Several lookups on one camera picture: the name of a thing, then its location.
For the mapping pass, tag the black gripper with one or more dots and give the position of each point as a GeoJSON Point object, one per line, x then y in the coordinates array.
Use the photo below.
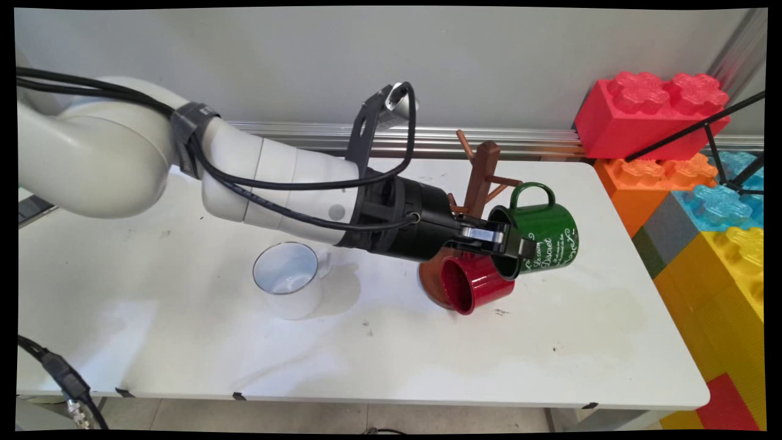
{"type": "Point", "coordinates": [409, 223]}

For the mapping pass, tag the green enamel mug white print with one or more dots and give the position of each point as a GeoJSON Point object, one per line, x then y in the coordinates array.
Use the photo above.
{"type": "Point", "coordinates": [550, 238]}

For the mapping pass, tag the red enamel mug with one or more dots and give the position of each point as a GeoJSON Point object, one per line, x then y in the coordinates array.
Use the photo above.
{"type": "Point", "coordinates": [482, 284]}

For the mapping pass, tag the brown wooden mug tree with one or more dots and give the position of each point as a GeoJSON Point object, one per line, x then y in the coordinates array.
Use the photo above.
{"type": "Point", "coordinates": [486, 165]}

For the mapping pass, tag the large orange toy brick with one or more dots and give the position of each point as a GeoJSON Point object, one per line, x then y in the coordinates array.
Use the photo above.
{"type": "Point", "coordinates": [635, 195]}

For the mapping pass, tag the large dark green toy brick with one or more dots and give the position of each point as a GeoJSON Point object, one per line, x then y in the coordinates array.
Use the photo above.
{"type": "Point", "coordinates": [649, 253]}

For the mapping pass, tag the large grey toy brick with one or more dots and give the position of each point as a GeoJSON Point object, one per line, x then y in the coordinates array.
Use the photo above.
{"type": "Point", "coordinates": [669, 232]}

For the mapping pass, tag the large red toy brick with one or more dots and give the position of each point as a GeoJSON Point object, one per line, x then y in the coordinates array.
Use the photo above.
{"type": "Point", "coordinates": [635, 119]}

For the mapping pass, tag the large blue toy brick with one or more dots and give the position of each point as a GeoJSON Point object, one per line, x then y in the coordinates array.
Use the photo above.
{"type": "Point", "coordinates": [715, 208]}

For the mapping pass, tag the large dark yellow toy brick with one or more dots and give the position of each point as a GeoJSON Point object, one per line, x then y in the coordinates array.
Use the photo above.
{"type": "Point", "coordinates": [702, 318]}

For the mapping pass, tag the black tripod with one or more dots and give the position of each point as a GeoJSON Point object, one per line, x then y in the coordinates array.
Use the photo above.
{"type": "Point", "coordinates": [705, 125]}

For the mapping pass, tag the aluminium upright profile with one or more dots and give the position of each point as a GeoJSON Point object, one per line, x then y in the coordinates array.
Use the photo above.
{"type": "Point", "coordinates": [739, 49]}

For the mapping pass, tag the dark smartphone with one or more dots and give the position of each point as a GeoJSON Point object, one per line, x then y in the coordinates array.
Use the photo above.
{"type": "Point", "coordinates": [33, 211]}

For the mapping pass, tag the aluminium rail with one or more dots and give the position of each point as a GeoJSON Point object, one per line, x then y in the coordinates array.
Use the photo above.
{"type": "Point", "coordinates": [550, 140]}

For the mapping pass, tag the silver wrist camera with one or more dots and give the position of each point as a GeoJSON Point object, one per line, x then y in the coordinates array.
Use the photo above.
{"type": "Point", "coordinates": [403, 101]}

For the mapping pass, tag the black camera bracket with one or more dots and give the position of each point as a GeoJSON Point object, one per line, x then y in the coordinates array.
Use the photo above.
{"type": "Point", "coordinates": [363, 128]}

